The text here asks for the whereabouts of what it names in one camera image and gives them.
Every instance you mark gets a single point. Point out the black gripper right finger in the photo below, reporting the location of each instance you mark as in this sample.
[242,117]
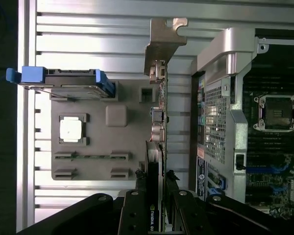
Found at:
[186,213]

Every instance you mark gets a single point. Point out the green motherboard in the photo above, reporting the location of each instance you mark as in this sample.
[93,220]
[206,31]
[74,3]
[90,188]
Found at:
[279,188]

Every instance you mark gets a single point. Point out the open black PC case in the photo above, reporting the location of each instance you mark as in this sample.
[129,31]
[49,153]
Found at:
[237,127]

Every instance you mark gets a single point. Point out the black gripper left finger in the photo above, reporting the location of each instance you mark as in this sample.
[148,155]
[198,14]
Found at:
[132,210]

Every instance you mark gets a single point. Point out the grey plastic parts rack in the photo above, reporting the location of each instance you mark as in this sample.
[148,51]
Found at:
[100,151]

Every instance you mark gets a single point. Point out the green RAM stick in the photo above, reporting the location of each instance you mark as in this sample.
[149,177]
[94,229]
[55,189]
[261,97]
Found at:
[93,156]

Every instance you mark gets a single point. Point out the silver CPU chip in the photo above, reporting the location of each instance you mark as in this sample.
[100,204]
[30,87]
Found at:
[71,129]

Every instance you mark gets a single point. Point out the hard disk with blue caddy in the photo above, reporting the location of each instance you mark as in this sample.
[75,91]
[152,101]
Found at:
[71,76]

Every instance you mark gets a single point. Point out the CPU socket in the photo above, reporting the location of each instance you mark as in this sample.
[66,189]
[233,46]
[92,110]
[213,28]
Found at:
[275,112]

